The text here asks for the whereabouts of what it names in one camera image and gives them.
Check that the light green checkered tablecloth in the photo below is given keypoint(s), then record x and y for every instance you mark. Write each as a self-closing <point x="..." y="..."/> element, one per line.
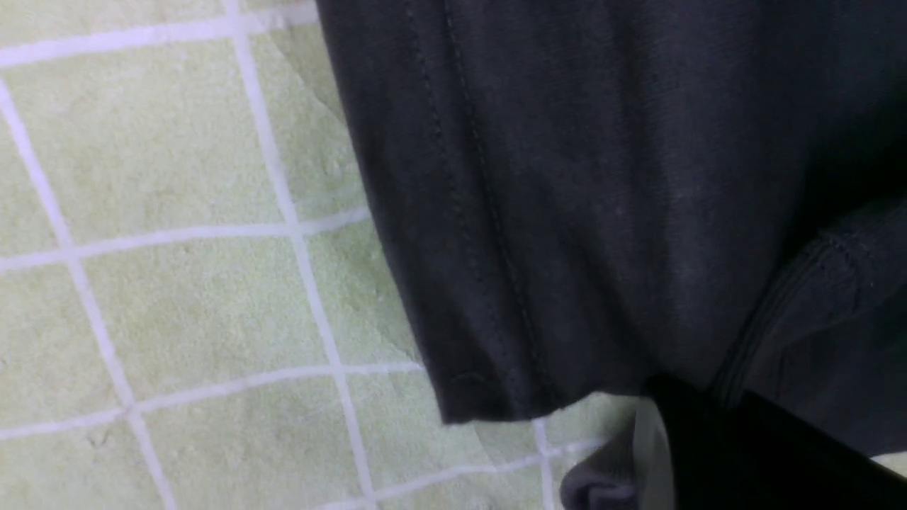
<point x="197" y="311"/>

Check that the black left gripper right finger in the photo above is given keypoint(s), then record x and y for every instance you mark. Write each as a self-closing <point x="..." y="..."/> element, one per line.
<point x="756" y="456"/>

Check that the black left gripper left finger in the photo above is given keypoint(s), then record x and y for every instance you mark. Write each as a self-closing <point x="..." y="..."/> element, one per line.
<point x="615" y="476"/>

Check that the gray long-sleeved shirt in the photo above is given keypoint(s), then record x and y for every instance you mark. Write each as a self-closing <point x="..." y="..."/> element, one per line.
<point x="574" y="196"/>

